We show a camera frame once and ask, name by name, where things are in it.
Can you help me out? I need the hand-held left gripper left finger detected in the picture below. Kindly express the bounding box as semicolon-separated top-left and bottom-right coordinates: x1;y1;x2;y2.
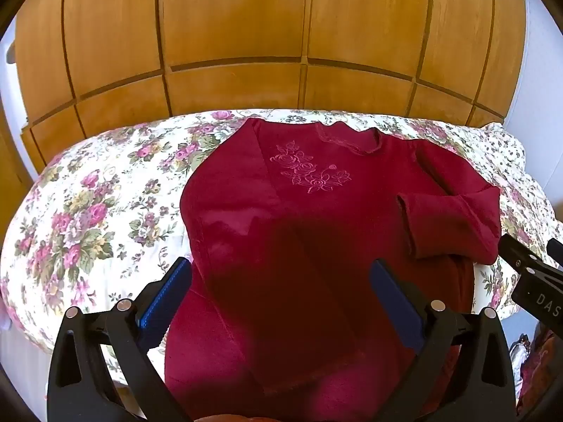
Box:
46;257;194;422

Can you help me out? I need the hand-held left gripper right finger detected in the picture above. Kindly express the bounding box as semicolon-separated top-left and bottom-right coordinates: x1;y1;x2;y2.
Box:
369;259;518;422

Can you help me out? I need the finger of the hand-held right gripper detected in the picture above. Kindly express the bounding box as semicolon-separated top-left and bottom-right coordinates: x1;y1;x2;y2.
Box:
498;233;547;276
546;238;563;270

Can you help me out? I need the dark red embroidered sweater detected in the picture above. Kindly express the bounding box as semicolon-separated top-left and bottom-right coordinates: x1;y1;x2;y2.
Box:
164;118;502;422

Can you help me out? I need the small-print floral sheet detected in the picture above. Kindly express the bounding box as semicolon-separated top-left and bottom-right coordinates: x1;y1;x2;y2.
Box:
477;122;529;174

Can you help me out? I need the floral quilted bedspread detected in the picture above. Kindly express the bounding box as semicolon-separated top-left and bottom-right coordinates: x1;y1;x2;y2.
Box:
0;108;559;357

